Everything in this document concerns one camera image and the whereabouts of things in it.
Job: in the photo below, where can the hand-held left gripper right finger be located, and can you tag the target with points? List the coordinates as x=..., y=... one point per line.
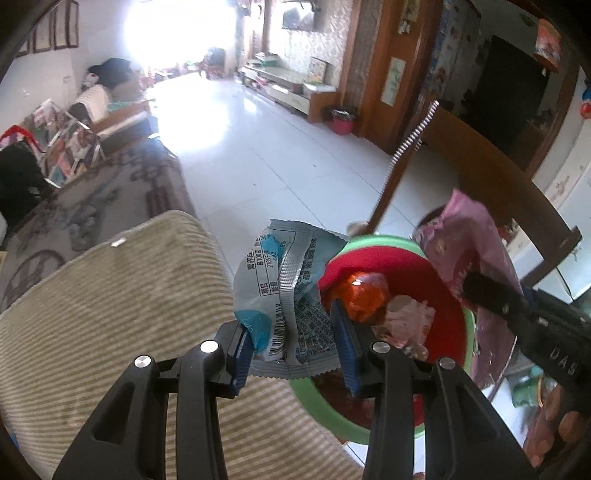
x=344, y=346

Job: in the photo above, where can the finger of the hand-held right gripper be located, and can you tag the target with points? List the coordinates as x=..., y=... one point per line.
x=494, y=297

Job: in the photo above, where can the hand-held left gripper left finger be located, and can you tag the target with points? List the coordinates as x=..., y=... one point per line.
x=242, y=355

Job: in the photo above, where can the orange plastic wrapper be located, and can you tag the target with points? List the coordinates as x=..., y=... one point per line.
x=360, y=295

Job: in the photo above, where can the pink plastic wrapper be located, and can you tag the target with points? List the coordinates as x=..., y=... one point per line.
x=466, y=244

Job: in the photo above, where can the silver blue snack wrapper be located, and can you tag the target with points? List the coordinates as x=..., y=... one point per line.
x=286, y=295

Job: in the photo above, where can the red basin green rim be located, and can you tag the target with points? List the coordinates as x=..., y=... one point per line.
x=369, y=263

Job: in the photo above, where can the yellow striped blanket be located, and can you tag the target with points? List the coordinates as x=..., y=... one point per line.
x=115, y=300

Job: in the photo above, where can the wooden chair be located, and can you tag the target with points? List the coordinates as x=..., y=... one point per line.
x=485, y=157

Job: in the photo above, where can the grey patterned blanket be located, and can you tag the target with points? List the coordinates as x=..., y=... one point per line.
x=92, y=203

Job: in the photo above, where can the red waste bin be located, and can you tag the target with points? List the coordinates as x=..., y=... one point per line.
x=342, y=122

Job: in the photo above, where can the colourful folding screen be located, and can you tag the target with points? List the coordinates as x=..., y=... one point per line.
x=452, y=50

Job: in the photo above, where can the wooden sofa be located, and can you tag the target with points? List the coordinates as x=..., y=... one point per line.
x=124, y=124

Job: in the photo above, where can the television cabinet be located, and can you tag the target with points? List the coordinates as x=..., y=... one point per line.
x=286, y=85

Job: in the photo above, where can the book display rack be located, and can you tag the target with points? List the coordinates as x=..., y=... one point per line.
x=64, y=152

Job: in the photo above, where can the framed picture on cabinet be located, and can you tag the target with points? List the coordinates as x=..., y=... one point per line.
x=317, y=69

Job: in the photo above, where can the teal cloth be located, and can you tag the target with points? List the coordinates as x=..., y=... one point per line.
x=120, y=105

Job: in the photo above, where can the black jacket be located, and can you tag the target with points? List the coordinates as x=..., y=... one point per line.
x=18, y=184

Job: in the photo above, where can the dark wooden chairs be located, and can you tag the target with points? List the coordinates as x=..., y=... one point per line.
x=214, y=62

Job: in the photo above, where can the black clothes pile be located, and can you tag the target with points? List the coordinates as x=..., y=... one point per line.
x=111, y=71

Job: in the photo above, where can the red bag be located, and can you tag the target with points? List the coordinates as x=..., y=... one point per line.
x=16, y=136

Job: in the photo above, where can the short wall scroll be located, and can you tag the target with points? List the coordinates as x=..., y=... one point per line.
x=393, y=82

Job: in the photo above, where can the tall wall scroll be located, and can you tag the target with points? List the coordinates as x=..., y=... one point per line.
x=406, y=18

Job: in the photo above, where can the framed wall picture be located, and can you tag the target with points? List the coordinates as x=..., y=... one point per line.
x=42, y=36
x=59, y=28
x=23, y=45
x=72, y=24

